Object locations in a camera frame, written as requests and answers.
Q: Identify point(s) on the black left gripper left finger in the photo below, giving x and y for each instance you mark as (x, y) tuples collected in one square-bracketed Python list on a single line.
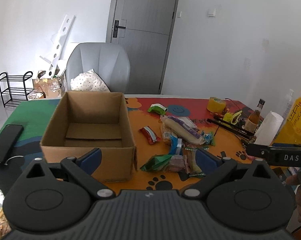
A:
[(50, 197)]

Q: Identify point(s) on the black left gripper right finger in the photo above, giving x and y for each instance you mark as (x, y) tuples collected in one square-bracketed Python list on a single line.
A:
[(234, 197)]

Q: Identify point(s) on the blue silver snack packet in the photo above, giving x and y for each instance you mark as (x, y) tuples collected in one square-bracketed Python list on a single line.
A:
[(175, 146)]

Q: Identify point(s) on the purple bread roll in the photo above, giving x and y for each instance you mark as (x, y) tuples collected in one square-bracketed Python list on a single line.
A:
[(183, 130)]

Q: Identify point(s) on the green snack bag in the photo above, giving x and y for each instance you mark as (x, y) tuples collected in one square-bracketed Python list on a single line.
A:
[(156, 163)]

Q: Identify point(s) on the red white snack packet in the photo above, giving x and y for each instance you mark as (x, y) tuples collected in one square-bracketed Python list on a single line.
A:
[(149, 134)]

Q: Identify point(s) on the white paper cup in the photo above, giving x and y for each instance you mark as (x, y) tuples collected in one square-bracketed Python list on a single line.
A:
[(268, 129)]

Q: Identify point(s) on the black folded tripod rods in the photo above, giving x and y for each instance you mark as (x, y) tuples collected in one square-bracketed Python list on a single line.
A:
[(231, 128)]

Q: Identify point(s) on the brown glass bottle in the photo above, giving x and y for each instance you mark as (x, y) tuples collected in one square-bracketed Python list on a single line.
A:
[(253, 119)]

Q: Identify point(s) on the yellow plastic clip toy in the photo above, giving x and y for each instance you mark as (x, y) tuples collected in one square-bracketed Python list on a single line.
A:
[(232, 118)]

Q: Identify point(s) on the black smartphone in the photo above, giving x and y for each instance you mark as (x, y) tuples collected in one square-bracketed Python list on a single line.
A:
[(8, 138)]

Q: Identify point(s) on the open cardboard box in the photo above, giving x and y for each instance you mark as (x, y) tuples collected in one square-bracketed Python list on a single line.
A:
[(83, 121)]

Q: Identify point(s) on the yellow tape roll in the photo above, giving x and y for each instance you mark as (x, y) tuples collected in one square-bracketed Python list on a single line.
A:
[(216, 105)]

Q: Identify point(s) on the brown cardboard box on floor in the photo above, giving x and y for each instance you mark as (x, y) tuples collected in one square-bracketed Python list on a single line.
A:
[(50, 88)]

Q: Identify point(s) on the black metal shoe rack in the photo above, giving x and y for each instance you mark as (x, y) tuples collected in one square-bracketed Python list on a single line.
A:
[(13, 88)]

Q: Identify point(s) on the white dotted pillow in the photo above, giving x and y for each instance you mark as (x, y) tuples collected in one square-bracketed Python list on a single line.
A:
[(88, 81)]

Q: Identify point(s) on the green white snack packet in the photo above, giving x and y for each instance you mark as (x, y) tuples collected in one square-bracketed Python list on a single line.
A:
[(158, 109)]

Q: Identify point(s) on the white perforated board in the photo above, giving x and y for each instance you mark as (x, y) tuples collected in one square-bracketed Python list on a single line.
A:
[(59, 40)]

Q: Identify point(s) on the grey upholstered armchair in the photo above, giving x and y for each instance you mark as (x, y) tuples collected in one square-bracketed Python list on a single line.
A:
[(109, 61)]

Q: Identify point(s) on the grey room door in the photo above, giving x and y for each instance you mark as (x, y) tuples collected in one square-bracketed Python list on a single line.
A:
[(146, 39)]

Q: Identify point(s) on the white wall switch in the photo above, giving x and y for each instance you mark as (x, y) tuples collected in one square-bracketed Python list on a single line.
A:
[(211, 12)]

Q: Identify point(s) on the black door handle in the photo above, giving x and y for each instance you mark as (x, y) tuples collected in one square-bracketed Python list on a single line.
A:
[(116, 28)]

